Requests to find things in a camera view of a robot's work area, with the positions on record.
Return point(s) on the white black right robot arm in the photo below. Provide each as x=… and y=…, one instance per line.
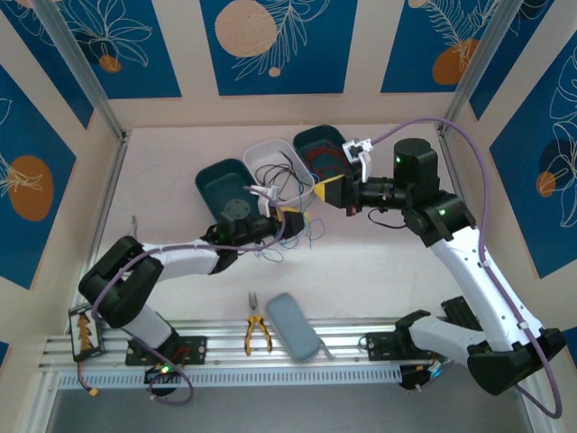
x=473, y=279

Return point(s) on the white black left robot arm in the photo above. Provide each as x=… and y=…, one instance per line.
x=180, y=257

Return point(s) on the teal plastic bin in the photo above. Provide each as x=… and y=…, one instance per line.
x=315, y=137
x=216, y=185

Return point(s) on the white plastic bin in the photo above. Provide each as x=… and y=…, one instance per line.
x=270, y=158

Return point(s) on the grey blue zip case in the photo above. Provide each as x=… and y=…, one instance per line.
x=290, y=325

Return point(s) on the silver metal tongs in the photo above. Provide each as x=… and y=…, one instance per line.
x=134, y=222

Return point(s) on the black controller with green light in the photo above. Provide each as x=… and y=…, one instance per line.
x=161, y=376
x=412, y=381

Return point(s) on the black power distribution board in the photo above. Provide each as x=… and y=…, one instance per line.
x=85, y=336

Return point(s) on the blue floral wall panel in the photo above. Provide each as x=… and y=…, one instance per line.
x=518, y=54
x=49, y=54
x=315, y=67
x=518, y=180
x=45, y=149
x=405, y=45
x=149, y=67

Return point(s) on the aluminium mounting rail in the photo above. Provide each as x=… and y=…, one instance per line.
x=347, y=334

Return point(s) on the aluminium frame post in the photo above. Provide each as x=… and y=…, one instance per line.
x=81, y=67
x=482, y=67

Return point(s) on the black metal bracket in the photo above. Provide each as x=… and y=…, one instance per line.
x=455, y=306

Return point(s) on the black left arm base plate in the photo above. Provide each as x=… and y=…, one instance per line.
x=198, y=349

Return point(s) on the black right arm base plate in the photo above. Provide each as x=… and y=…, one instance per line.
x=378, y=347

